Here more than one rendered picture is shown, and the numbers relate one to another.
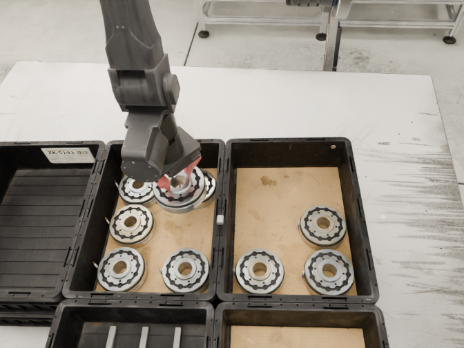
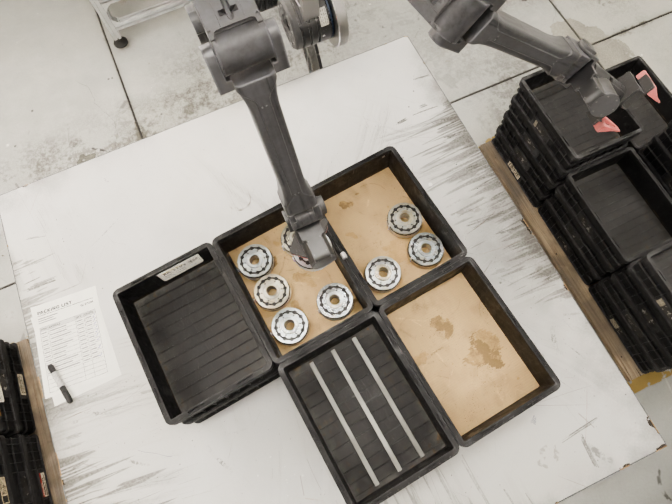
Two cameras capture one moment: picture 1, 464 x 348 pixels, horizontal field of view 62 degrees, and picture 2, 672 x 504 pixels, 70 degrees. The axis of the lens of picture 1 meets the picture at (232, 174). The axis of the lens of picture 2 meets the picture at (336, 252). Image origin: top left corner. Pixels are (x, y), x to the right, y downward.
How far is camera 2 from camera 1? 0.61 m
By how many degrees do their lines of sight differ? 22
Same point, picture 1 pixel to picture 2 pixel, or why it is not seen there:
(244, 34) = (168, 24)
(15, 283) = (216, 380)
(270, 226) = (368, 237)
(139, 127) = (313, 238)
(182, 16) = (77, 28)
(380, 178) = (414, 153)
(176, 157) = not seen: hidden behind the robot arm
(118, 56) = (295, 208)
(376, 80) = (366, 60)
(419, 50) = not seen: outside the picture
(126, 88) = (300, 221)
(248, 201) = (341, 227)
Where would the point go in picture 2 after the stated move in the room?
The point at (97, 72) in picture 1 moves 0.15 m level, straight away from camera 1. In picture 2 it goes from (100, 170) to (69, 150)
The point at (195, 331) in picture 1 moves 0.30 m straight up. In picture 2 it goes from (364, 333) to (366, 310)
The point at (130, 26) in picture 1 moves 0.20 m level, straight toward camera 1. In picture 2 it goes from (302, 190) to (388, 254)
